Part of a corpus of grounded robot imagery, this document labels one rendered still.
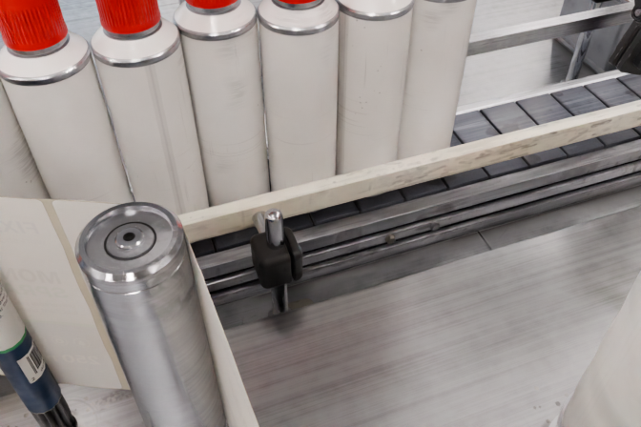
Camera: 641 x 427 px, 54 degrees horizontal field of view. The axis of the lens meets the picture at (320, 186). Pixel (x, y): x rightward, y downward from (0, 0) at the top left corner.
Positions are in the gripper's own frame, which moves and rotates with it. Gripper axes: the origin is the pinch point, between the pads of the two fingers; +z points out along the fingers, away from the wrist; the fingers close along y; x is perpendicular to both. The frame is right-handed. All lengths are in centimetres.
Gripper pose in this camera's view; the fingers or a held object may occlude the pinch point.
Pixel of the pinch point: (638, 49)
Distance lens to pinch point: 61.9
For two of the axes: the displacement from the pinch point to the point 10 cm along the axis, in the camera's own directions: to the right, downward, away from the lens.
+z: -3.2, 7.6, 5.7
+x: 8.8, 0.2, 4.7
